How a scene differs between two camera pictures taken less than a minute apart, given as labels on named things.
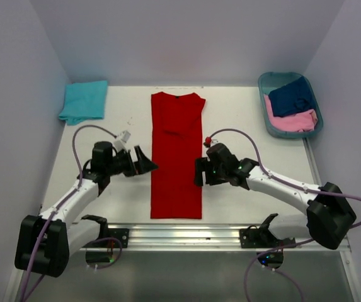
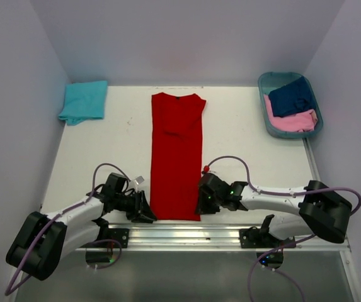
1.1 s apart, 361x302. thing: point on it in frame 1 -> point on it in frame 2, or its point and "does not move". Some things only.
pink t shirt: [303, 121] does not move
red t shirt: [176, 141] does not move
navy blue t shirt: [293, 98] does not move
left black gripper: [143, 165] -> [140, 207]
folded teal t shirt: [84, 100] does not move
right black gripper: [203, 164] -> [202, 208]
